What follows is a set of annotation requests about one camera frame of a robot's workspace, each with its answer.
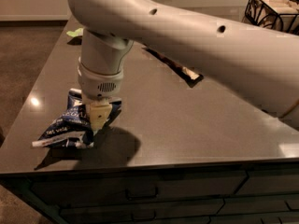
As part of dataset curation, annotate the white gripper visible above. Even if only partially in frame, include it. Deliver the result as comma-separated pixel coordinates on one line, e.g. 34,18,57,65
78,61,123,133

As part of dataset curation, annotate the blue Kettle chip bag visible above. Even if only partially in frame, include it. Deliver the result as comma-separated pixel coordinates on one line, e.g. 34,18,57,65
32,89,121,149

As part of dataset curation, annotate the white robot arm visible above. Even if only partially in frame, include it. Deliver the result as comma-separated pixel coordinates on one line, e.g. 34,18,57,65
68,0,299,128

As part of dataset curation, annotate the green chip bag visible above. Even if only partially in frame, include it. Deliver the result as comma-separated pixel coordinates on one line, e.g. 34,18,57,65
66,28,84,37

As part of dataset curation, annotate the brown and yellow chip bag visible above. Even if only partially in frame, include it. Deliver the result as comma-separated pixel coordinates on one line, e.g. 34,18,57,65
145,48,202,82

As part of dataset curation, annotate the grey counter cabinet with drawers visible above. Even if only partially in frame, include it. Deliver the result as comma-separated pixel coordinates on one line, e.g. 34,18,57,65
1,165,299,224

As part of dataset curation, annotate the black wire basket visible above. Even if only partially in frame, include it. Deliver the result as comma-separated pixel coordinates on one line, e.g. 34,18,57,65
245,0,299,35

